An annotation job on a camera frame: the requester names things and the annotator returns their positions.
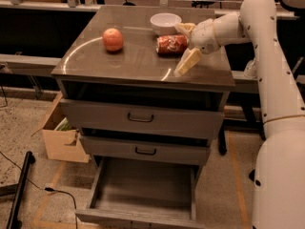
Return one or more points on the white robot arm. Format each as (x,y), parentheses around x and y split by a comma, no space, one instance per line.
(279,181)

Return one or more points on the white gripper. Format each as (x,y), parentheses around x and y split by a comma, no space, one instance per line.
(205,35)

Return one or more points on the grey open bottom drawer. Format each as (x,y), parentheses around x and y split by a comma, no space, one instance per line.
(137,194)

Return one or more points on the grey middle drawer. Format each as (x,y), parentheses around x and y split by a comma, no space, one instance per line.
(150,151)

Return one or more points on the grey top drawer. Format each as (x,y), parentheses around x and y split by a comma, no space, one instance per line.
(142,119)

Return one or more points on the white ceramic bowl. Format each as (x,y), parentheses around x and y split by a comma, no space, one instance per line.
(164,23)

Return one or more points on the black stand leg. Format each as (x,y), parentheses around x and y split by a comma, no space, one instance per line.
(17,191)

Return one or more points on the cardboard box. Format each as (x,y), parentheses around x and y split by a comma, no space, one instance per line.
(61,143)

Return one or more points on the grey drawer cabinet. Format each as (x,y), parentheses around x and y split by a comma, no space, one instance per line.
(138,75)

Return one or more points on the red apple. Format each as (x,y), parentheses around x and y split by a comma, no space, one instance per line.
(112,40)

